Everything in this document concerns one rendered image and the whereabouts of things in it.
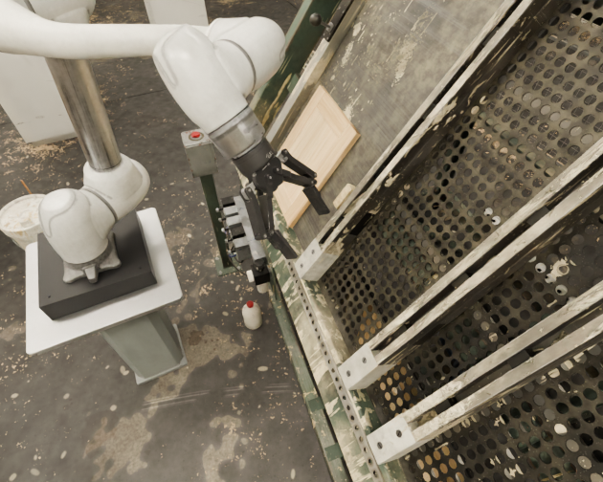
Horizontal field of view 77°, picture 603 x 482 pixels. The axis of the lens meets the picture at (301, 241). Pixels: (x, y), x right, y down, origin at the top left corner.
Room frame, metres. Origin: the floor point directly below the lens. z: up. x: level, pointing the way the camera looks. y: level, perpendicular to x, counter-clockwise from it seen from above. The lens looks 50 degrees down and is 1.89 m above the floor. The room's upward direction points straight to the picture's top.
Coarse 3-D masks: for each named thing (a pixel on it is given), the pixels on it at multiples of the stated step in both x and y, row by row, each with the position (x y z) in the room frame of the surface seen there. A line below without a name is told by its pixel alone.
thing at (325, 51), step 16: (352, 16) 1.37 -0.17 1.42; (336, 32) 1.35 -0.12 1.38; (320, 48) 1.37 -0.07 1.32; (336, 48) 1.35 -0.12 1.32; (320, 64) 1.33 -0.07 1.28; (304, 80) 1.33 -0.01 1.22; (304, 96) 1.32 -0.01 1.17; (288, 112) 1.29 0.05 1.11; (272, 128) 1.31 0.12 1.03; (288, 128) 1.29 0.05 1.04; (272, 144) 1.27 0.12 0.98
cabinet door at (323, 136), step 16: (320, 96) 1.24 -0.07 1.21; (304, 112) 1.25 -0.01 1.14; (320, 112) 1.18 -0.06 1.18; (336, 112) 1.12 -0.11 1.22; (304, 128) 1.19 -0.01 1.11; (320, 128) 1.13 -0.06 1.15; (336, 128) 1.06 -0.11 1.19; (352, 128) 1.01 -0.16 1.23; (288, 144) 1.20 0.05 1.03; (304, 144) 1.14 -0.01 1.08; (320, 144) 1.07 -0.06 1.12; (336, 144) 1.01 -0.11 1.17; (352, 144) 0.98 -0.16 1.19; (304, 160) 1.08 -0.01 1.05; (320, 160) 1.03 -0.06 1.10; (336, 160) 0.97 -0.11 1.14; (320, 176) 0.97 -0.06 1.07; (288, 192) 1.03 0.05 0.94; (288, 208) 0.97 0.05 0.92; (304, 208) 0.93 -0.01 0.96; (288, 224) 0.92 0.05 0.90
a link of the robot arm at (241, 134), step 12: (240, 120) 0.56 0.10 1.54; (252, 120) 0.57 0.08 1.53; (216, 132) 0.54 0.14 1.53; (228, 132) 0.54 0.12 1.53; (240, 132) 0.54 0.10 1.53; (252, 132) 0.56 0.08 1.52; (264, 132) 0.58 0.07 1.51; (216, 144) 0.55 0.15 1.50; (228, 144) 0.54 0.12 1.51; (240, 144) 0.54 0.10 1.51; (252, 144) 0.54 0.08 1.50; (228, 156) 0.54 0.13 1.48; (240, 156) 0.54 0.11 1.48
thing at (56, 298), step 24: (120, 240) 0.90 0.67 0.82; (144, 240) 0.92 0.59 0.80; (48, 264) 0.79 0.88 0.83; (144, 264) 0.79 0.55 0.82; (48, 288) 0.69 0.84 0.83; (72, 288) 0.69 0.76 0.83; (96, 288) 0.69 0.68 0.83; (120, 288) 0.71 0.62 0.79; (48, 312) 0.62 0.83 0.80; (72, 312) 0.64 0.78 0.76
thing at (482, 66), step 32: (512, 0) 0.86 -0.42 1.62; (544, 0) 0.83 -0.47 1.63; (480, 32) 0.86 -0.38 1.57; (512, 32) 0.81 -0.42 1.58; (480, 64) 0.80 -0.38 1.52; (448, 96) 0.79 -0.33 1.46; (416, 128) 0.80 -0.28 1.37; (448, 128) 0.79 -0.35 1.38; (384, 160) 0.78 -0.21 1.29; (416, 160) 0.76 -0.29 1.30; (352, 192) 0.77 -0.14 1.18; (384, 192) 0.74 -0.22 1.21; (352, 224) 0.71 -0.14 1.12; (320, 256) 0.68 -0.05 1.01
